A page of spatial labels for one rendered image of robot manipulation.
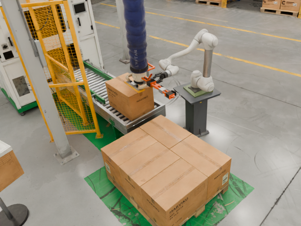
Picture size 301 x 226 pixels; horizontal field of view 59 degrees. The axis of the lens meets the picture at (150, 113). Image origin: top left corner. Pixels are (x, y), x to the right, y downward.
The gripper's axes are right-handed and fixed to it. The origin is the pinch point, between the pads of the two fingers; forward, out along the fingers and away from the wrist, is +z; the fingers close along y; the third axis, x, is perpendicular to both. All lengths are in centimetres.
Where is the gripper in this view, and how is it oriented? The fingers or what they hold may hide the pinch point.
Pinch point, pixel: (153, 80)
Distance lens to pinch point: 325.6
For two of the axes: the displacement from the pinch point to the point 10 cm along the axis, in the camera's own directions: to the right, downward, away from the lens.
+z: -7.7, 4.3, -4.8
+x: -6.4, -4.0, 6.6
